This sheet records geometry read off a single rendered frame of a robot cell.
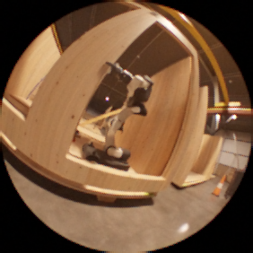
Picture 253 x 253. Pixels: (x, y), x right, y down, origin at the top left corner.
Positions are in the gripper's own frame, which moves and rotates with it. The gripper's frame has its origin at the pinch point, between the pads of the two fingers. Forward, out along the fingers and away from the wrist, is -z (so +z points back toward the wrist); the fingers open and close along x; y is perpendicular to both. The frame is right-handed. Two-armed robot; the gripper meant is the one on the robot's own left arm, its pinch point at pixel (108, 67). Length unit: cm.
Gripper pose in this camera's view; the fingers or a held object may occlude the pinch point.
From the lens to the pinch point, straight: 69.2
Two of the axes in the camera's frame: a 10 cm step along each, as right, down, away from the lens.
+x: -3.6, -0.8, 9.3
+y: 4.1, -9.1, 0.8
